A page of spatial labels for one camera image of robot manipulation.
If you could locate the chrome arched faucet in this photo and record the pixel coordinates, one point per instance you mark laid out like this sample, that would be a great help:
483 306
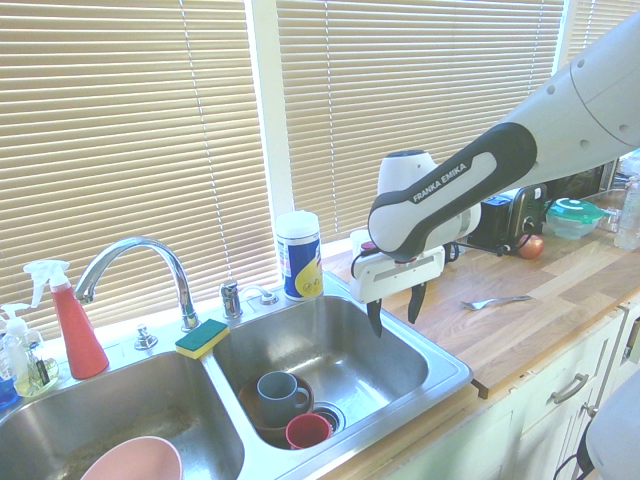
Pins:
172 265

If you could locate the pink plastic bowl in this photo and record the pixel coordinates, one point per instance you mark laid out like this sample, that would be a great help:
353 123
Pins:
135 460

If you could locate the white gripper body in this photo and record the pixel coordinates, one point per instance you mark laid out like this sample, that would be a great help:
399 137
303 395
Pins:
395 275

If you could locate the stainless steel double sink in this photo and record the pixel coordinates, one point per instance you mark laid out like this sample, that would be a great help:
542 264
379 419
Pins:
350 360

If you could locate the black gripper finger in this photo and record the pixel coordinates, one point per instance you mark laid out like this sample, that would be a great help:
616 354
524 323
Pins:
415 305
375 317

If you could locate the wide beige window blind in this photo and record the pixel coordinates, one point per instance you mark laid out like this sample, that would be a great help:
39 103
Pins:
125 150

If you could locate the grey rounded robot base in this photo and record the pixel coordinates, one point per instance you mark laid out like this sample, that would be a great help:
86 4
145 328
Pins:
617 430

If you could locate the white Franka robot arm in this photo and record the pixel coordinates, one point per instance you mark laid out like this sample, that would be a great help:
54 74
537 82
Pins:
450 195

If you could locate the white kitchen cabinet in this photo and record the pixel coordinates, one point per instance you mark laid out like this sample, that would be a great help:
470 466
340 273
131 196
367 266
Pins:
540 430

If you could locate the blue liquid bottle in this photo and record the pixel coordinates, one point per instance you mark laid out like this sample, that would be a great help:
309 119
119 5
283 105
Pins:
6 392

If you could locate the grey mug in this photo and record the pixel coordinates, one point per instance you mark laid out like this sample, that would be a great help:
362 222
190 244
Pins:
277 397

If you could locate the brown wooden bowl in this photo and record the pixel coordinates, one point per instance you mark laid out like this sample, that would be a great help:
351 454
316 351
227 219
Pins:
272 432

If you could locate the green and yellow sponge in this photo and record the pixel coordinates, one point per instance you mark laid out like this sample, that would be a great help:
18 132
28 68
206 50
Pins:
202 337

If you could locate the red spray bottle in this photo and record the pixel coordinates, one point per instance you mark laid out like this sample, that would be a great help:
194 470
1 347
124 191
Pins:
80 340

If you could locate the medium beige window blind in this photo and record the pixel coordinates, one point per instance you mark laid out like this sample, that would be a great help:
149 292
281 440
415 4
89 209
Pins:
400 100

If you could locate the chrome sink dispenser cap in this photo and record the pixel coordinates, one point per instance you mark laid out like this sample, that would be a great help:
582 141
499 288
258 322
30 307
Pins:
145 339

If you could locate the silver metal fork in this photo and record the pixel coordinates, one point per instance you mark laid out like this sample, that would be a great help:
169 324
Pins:
492 302

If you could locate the white wipes canister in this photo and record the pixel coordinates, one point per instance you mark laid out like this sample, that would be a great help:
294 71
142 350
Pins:
300 260

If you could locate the dark microwave oven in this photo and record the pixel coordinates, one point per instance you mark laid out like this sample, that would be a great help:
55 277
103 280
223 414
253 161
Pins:
582 181

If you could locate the black and silver toaster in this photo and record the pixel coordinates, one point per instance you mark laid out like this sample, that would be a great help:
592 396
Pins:
520 215

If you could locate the clear pump soap bottle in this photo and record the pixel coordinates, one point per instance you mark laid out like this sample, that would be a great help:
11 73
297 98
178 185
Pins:
35 372

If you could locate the red plastic cup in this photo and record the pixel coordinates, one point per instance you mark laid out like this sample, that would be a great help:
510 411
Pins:
305 431

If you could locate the green lid food container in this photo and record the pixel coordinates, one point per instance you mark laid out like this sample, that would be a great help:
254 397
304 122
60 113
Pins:
572 217

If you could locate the red apple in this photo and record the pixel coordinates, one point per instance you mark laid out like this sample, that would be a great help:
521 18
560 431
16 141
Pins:
531 246

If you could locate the metal sink drain strainer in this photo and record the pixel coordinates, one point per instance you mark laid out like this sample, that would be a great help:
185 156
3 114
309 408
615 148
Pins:
334 416

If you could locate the narrow beige window blind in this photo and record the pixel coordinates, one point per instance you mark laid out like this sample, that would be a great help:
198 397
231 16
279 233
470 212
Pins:
595 25

